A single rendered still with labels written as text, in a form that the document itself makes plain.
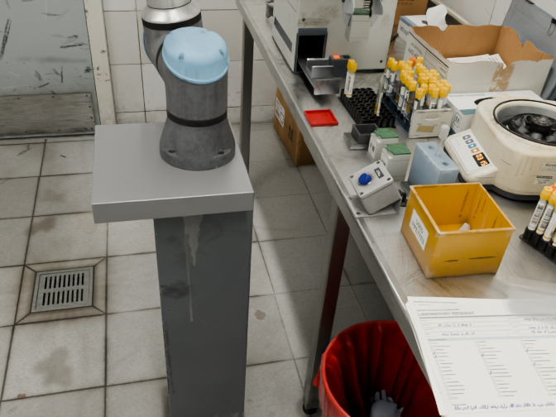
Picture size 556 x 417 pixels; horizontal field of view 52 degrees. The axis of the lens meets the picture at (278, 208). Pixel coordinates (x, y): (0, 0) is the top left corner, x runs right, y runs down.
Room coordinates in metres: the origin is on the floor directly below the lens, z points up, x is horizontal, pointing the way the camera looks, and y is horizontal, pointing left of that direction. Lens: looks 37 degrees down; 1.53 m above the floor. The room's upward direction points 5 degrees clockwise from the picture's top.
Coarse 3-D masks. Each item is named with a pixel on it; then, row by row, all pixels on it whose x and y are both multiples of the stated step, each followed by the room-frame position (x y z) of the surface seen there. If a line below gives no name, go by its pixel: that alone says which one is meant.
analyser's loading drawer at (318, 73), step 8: (304, 56) 1.52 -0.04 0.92; (312, 56) 1.53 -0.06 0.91; (304, 64) 1.47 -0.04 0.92; (312, 64) 1.43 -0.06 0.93; (320, 64) 1.44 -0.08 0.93; (304, 72) 1.42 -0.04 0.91; (312, 72) 1.39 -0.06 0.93; (320, 72) 1.39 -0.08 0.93; (328, 72) 1.40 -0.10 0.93; (312, 80) 1.37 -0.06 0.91; (320, 80) 1.33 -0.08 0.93; (328, 80) 1.34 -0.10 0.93; (336, 80) 1.35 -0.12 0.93; (320, 88) 1.34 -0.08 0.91; (328, 88) 1.34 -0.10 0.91; (336, 88) 1.35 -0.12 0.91
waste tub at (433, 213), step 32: (416, 192) 0.84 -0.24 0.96; (448, 192) 0.85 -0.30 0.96; (480, 192) 0.85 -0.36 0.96; (416, 224) 0.78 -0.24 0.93; (448, 224) 0.85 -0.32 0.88; (480, 224) 0.82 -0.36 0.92; (512, 224) 0.75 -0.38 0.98; (416, 256) 0.76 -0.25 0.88; (448, 256) 0.72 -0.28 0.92; (480, 256) 0.73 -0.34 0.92
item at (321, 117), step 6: (306, 114) 1.25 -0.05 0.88; (312, 114) 1.26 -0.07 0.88; (318, 114) 1.26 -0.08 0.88; (324, 114) 1.27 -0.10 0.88; (330, 114) 1.27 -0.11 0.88; (312, 120) 1.23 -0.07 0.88; (318, 120) 1.23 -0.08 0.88; (324, 120) 1.24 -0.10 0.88; (330, 120) 1.24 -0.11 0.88; (336, 120) 1.23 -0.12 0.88; (312, 126) 1.20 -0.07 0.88; (318, 126) 1.21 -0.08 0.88
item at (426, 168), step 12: (420, 144) 0.98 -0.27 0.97; (432, 144) 0.99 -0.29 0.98; (420, 156) 0.96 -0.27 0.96; (432, 156) 0.94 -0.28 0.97; (444, 156) 0.94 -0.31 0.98; (420, 168) 0.95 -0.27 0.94; (432, 168) 0.92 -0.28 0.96; (444, 168) 0.90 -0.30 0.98; (456, 168) 0.91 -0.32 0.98; (408, 180) 0.98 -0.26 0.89; (420, 180) 0.94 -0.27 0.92; (432, 180) 0.91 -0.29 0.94; (444, 180) 0.90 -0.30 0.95; (408, 192) 0.95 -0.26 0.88
